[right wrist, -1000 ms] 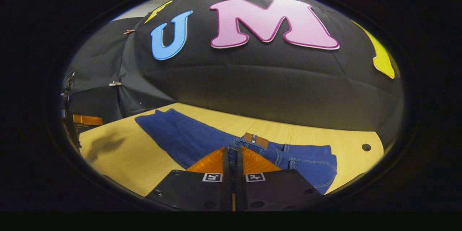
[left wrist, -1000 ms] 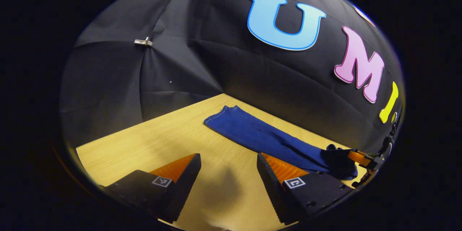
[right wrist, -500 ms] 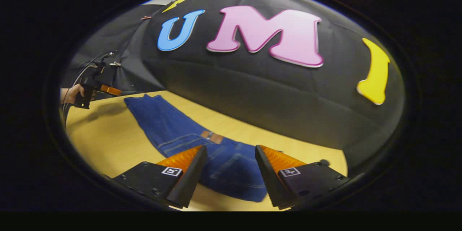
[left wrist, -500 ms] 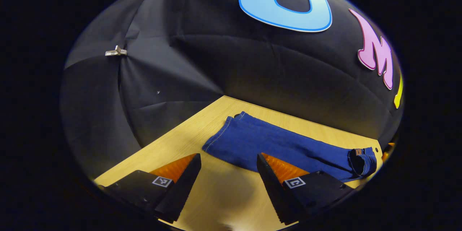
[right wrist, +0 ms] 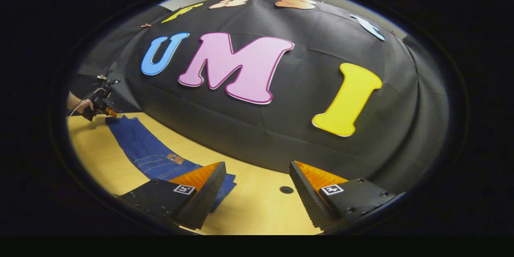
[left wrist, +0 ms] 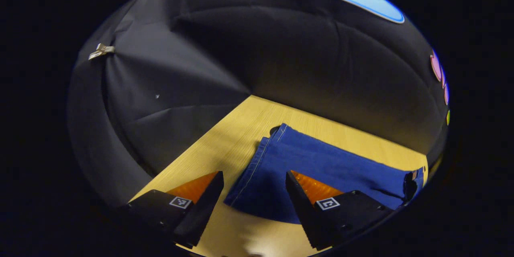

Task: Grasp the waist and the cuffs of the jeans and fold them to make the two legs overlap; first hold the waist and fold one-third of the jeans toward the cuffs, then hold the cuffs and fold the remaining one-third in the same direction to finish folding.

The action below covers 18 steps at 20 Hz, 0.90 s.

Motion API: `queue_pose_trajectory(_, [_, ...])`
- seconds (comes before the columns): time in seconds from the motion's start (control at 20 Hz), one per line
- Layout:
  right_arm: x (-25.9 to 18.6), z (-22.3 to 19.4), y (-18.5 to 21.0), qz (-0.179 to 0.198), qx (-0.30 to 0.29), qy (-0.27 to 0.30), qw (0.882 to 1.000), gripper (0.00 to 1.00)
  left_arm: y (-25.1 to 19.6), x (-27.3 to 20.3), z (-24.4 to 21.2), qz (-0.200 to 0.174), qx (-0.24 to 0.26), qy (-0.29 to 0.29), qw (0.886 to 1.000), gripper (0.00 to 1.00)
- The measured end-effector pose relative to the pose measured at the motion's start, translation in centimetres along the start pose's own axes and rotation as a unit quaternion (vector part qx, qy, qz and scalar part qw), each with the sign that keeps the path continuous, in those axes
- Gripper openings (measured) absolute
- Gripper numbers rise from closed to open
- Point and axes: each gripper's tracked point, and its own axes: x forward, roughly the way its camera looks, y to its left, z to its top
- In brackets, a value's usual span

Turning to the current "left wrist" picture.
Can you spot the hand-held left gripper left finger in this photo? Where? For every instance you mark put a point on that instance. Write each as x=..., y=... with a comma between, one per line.
x=200, y=209

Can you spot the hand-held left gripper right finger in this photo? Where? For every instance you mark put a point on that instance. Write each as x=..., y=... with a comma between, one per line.
x=303, y=213

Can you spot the blue jeans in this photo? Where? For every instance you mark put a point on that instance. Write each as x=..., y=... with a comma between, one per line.
x=321, y=156

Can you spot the silver cloth clip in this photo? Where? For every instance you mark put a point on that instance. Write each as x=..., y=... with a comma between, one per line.
x=101, y=51

